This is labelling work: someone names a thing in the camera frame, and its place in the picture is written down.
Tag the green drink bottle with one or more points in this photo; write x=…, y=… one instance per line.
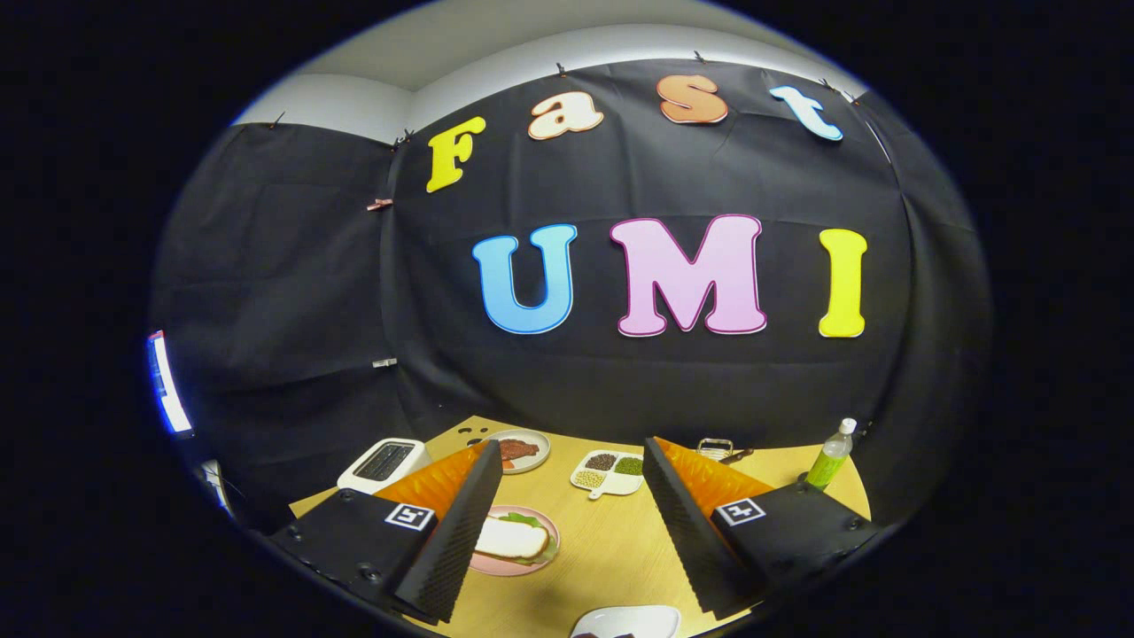
x=828, y=465

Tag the pink plate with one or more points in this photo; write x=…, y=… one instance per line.
x=496, y=568

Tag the green lettuce leaf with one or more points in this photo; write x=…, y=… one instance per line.
x=530, y=517

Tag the white oval plate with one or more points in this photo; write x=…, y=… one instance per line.
x=642, y=618

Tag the brown meat slice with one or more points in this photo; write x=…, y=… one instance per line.
x=523, y=448

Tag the white toaster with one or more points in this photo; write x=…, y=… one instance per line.
x=359, y=480

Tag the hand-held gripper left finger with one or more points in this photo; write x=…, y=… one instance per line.
x=461, y=540

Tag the black backdrop cloth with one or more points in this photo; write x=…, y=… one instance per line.
x=292, y=266

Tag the computer monitor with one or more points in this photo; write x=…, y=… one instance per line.
x=168, y=390

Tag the white side table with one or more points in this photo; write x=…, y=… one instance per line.
x=213, y=480

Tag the white round plate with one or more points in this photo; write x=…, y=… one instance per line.
x=537, y=463

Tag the divided white bean dish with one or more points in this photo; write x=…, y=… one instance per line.
x=611, y=486

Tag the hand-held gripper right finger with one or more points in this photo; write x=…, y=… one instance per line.
x=687, y=540

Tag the toasted bread slice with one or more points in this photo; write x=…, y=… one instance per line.
x=509, y=539

